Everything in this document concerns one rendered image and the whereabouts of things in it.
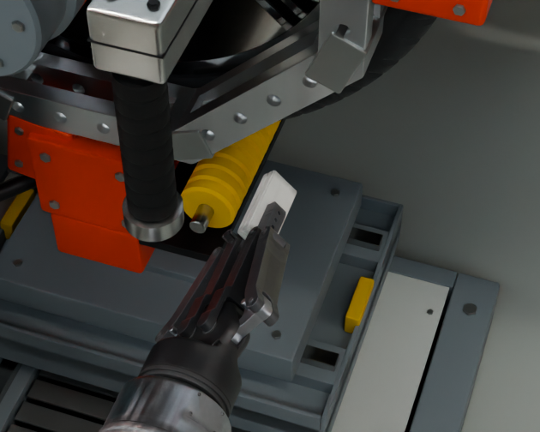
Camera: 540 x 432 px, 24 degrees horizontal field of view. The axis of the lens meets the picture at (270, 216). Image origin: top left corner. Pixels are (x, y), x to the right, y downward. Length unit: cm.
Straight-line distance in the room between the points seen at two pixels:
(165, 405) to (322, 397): 66
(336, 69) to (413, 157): 98
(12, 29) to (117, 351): 73
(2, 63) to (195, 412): 30
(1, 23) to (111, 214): 39
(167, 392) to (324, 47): 31
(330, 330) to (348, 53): 64
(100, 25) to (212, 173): 47
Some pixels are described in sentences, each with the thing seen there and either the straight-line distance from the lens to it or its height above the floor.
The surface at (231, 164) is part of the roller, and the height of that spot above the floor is 54.
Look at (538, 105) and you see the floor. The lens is 212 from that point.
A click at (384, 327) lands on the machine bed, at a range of 168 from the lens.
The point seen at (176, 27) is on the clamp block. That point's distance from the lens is 78.
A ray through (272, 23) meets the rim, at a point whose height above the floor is 67.
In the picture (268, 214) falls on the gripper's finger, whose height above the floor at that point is 66.
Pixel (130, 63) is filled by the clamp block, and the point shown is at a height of 91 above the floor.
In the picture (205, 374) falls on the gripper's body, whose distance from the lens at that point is 92.
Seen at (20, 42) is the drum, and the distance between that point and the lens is 93.
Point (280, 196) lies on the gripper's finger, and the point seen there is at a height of 64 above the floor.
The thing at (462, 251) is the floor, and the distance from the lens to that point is 188.
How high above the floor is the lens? 144
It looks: 49 degrees down
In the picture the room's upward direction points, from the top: straight up
